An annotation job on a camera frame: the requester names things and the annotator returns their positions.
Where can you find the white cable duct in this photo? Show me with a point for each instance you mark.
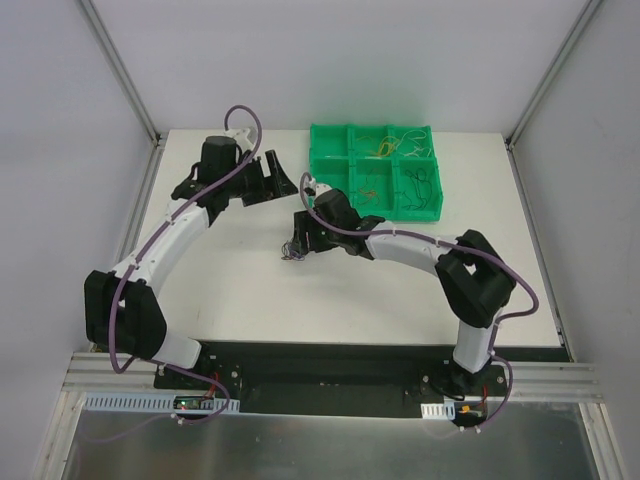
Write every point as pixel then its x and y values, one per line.
pixel 438 411
pixel 159 403

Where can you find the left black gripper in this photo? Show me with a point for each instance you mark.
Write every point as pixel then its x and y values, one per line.
pixel 257 181

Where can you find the green six-compartment bin tray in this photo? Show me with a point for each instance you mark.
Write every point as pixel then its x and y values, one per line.
pixel 389 170

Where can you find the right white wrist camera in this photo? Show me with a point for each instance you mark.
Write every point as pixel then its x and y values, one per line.
pixel 313 188

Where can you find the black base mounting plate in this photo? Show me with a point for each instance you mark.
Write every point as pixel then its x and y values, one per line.
pixel 382 381

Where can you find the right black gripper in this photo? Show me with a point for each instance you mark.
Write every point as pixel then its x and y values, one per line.
pixel 304 233

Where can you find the right aluminium frame post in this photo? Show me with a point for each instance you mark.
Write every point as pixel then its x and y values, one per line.
pixel 578 28

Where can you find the right white cable duct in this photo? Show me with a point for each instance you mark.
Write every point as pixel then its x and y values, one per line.
pixel 438 411

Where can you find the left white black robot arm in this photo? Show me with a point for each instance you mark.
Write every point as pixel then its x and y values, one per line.
pixel 122 311

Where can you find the left white cable duct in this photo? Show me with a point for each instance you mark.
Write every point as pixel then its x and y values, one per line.
pixel 159 403

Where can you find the left aluminium frame post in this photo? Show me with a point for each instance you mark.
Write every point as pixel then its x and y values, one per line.
pixel 118 69

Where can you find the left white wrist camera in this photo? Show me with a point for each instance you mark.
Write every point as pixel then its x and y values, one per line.
pixel 245 138

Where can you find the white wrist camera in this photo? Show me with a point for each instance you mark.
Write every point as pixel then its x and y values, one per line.
pixel 245 138
pixel 313 188

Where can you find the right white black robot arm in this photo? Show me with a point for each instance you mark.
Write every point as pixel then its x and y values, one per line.
pixel 470 273

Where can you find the aluminium frame post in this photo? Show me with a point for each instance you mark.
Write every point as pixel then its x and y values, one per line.
pixel 578 28
pixel 118 69

